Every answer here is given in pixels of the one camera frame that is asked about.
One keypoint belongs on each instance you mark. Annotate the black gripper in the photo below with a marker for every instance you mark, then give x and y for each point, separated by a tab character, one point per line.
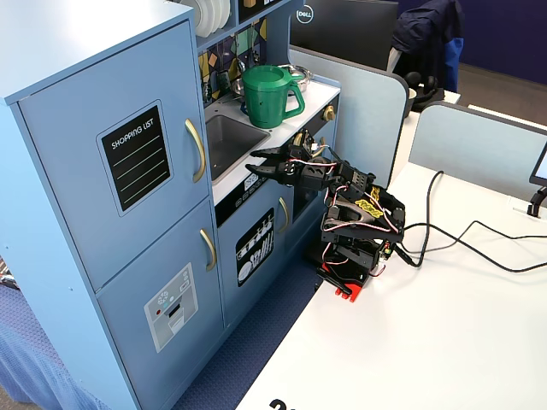
285	169

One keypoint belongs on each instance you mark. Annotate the blue shopping list cabinet door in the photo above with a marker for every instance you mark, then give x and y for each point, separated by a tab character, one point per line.
64	171

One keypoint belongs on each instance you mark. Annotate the small steel open pan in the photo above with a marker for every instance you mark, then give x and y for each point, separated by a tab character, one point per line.
237	87

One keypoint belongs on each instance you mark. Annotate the blue dishwasher print door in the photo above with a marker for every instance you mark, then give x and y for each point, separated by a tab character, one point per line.
231	307

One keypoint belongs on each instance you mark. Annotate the blue ice dispenser cabinet door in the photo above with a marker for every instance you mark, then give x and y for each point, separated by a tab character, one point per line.
128	294

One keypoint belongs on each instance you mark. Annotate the gold stove knob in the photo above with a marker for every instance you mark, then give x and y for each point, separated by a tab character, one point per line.
299	138
329	113

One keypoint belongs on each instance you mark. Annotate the grey toy sink basin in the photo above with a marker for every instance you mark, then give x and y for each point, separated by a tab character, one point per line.
231	141

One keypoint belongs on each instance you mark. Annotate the green plastic pitcher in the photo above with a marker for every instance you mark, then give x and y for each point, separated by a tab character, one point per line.
265	102

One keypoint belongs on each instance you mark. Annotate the steel pot with lid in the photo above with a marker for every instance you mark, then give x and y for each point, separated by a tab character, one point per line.
299	77

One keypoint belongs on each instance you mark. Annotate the light grey desk partition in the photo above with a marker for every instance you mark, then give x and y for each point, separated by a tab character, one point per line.
363	119
470	149

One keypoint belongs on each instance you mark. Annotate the red table clamp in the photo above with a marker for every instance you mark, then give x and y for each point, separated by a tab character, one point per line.
348	290

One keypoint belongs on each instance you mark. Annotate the black Dell monitor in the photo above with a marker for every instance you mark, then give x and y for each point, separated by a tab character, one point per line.
342	30

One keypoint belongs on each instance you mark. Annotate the white toy plate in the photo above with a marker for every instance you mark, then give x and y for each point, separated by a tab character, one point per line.
201	17
212	15
224	13

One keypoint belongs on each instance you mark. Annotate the black headphones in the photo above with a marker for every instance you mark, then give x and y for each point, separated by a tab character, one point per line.
421	87

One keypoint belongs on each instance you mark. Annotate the dark navy jacket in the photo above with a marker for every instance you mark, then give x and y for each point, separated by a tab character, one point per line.
423	30

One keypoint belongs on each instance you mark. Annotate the blue toy kitchen unit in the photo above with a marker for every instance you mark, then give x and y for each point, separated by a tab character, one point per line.
64	64

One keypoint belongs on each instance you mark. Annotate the black monitor stand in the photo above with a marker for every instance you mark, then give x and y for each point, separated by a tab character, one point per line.
536	200

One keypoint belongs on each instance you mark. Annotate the monitor with lit screen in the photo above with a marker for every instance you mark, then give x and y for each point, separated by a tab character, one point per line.
540	168

